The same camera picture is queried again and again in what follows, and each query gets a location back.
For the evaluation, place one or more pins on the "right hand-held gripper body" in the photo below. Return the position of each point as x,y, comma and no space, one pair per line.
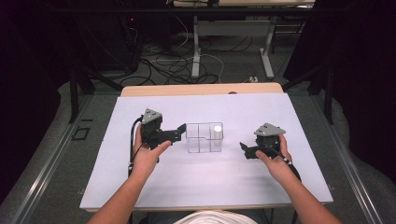
269,140

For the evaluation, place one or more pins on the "dark computer tower red light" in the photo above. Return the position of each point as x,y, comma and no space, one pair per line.
130,40

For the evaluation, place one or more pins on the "white table mat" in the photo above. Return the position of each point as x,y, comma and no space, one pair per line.
193,183

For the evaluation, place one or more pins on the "clear plastic divided organizer box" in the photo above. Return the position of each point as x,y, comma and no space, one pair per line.
199,140

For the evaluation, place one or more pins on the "white power plug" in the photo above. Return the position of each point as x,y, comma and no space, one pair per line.
253,79

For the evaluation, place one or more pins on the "black metal stand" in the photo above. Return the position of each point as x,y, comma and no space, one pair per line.
74,93
327,90

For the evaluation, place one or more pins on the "person's left hand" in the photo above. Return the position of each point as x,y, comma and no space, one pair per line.
146,160

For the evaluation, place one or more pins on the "white cylindrical tube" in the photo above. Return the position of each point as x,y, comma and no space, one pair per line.
217,133

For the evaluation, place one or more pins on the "person's white shirt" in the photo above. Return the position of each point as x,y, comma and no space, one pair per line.
214,218

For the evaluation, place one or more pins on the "aluminium floor rail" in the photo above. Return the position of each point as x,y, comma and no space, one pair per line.
351,174
46,168

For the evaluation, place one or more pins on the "white metal frame desk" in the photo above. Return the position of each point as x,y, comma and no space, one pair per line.
232,28

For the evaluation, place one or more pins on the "person's right hand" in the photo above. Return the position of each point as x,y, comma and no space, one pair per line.
277,168

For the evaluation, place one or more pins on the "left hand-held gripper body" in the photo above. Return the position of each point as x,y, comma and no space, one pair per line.
152,130

